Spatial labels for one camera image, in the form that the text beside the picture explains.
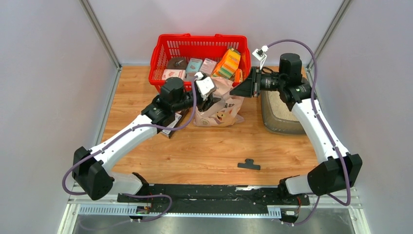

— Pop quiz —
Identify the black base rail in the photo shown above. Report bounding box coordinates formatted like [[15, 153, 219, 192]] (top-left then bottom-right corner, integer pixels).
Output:
[[117, 184, 310, 217]]

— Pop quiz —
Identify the red plastic shopping basket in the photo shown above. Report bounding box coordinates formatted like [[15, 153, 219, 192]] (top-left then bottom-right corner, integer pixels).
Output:
[[148, 33, 251, 91]]

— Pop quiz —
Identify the pink white box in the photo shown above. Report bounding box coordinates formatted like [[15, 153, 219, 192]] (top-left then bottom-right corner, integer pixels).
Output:
[[161, 69, 186, 80]]

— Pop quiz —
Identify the grey litter box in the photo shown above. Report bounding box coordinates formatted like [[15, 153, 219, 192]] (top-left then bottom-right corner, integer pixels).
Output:
[[261, 91, 305, 136]]

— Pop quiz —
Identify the orange striped sponge pack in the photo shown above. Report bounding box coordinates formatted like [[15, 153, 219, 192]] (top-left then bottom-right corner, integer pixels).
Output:
[[211, 47, 241, 79]]

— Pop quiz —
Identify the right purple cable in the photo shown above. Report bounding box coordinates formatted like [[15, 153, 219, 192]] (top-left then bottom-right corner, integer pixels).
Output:
[[262, 39, 352, 226]]

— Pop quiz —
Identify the grey pink small box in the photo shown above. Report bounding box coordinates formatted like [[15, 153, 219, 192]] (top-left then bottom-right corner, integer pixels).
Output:
[[199, 58, 217, 76]]

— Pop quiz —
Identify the black rectangular box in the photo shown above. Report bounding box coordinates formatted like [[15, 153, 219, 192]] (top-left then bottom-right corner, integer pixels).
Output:
[[161, 109, 189, 139]]

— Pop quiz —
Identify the black bag clip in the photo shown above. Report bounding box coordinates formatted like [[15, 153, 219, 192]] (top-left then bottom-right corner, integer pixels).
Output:
[[237, 158, 261, 171]]

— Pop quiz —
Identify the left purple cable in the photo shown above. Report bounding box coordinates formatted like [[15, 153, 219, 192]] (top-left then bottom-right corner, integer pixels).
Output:
[[61, 76, 198, 231]]

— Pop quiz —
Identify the pink cat litter bag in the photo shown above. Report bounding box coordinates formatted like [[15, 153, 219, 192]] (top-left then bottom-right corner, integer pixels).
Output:
[[193, 77, 244, 127]]

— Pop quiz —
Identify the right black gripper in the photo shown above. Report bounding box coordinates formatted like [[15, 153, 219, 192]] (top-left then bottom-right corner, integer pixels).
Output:
[[230, 66, 286, 98]]

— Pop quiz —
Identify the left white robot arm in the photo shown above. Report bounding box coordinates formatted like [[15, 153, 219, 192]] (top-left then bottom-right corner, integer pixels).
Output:
[[62, 72, 221, 202]]

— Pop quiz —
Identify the purple cable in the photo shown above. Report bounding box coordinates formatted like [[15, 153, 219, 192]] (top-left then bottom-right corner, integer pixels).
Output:
[[61, 76, 198, 231], [262, 39, 352, 226]]

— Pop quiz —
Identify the orange item in basket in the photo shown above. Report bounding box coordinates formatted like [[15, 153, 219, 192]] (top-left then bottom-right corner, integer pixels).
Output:
[[234, 69, 244, 83]]

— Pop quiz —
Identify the teal small box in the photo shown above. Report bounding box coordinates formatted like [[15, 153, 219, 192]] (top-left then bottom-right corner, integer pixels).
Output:
[[186, 58, 203, 74]]

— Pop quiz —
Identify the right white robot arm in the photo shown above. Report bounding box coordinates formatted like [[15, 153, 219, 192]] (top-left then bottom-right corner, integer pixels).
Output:
[[230, 53, 362, 204]]

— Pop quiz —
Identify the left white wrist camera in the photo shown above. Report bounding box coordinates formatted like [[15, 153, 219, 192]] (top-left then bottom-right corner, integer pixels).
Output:
[[194, 72, 217, 100]]

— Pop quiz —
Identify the brown round tin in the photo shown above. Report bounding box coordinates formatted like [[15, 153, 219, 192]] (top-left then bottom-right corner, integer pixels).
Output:
[[166, 57, 188, 70]]

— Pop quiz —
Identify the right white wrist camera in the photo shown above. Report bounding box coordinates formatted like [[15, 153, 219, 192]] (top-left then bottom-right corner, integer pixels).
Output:
[[252, 45, 269, 70]]

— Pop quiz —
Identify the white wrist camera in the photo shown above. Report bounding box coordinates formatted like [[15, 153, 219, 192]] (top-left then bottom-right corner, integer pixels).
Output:
[[252, 45, 269, 70], [194, 72, 217, 100]]

